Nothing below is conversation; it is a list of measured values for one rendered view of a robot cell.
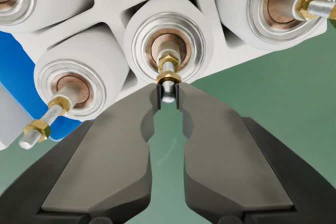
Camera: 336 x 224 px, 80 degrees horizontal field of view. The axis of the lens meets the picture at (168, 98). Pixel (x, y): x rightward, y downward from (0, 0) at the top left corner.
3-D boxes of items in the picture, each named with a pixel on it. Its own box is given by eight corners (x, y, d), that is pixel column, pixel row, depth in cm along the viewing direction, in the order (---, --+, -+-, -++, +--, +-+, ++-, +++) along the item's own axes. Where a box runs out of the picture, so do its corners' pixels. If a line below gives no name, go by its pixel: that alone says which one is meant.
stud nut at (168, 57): (173, 49, 17) (174, 52, 16) (182, 66, 18) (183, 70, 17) (153, 60, 18) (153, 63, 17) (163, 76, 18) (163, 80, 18)
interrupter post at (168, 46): (153, 56, 21) (151, 67, 18) (162, 35, 20) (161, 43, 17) (174, 64, 22) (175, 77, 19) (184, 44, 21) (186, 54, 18)
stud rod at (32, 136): (73, 100, 22) (33, 150, 16) (64, 100, 22) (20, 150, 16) (71, 92, 22) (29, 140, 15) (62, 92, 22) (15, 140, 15)
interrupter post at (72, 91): (86, 98, 24) (75, 114, 21) (65, 97, 24) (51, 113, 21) (83, 80, 23) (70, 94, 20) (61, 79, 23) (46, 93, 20)
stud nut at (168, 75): (175, 66, 14) (175, 70, 13) (186, 85, 15) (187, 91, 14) (150, 78, 14) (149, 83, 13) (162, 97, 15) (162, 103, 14)
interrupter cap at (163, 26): (122, 68, 22) (121, 70, 21) (147, -3, 19) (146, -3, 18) (185, 92, 23) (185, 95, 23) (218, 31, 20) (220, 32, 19)
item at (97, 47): (137, 70, 41) (118, 125, 26) (90, 68, 41) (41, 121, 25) (136, 21, 36) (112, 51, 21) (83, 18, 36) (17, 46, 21)
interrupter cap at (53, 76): (110, 117, 25) (108, 120, 25) (49, 114, 25) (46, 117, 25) (103, 59, 22) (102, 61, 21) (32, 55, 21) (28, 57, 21)
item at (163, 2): (135, 35, 38) (110, 73, 22) (154, -20, 33) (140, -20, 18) (181, 55, 40) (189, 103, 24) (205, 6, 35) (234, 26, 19)
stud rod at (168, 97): (170, 50, 19) (172, 87, 12) (175, 59, 19) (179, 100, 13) (161, 55, 19) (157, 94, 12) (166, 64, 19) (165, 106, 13)
